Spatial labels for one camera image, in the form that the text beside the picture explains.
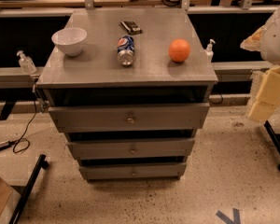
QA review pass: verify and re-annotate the grey drawer cabinet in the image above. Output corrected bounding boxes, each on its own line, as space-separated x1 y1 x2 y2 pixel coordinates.
36 8 217 167

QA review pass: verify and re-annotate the black power adapter cable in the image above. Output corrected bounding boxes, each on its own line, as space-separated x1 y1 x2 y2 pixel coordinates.
0 100 39 155

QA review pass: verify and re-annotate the dark snack packet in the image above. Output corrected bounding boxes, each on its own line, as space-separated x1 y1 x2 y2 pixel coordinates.
120 21 142 35

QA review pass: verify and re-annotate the cardboard box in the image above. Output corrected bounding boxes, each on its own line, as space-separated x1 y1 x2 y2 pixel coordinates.
0 177 13 224

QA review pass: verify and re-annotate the grey drawer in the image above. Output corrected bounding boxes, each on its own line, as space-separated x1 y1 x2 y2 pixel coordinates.
79 162 187 180
67 138 194 160
49 103 209 133

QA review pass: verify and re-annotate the black stand leg left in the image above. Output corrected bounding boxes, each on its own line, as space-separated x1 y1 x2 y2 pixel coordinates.
8 154 49 224

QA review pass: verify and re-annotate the orange fruit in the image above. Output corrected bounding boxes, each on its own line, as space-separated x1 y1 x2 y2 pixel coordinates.
168 39 190 63

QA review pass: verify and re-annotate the grey bottom drawer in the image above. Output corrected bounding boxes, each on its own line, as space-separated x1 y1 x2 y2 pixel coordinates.
79 162 187 180

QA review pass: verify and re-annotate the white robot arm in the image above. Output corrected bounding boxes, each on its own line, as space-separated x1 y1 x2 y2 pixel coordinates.
240 6 280 123

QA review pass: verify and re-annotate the clear sanitizer bottle left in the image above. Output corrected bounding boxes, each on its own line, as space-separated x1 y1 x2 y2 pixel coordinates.
17 50 36 74

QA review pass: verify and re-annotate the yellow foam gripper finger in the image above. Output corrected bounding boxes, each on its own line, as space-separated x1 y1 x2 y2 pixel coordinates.
240 26 263 51
247 65 280 123

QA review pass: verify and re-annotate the grey top drawer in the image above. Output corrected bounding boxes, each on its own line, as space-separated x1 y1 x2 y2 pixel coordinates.
49 103 209 133

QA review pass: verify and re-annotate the white bowl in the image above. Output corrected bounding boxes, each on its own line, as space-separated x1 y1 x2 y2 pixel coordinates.
51 27 87 56

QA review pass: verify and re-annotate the blue pepsi can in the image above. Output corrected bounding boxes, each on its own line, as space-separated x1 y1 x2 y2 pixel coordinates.
117 35 135 66

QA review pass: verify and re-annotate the grey middle drawer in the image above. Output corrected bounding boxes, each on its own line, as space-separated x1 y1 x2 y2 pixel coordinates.
67 138 194 160

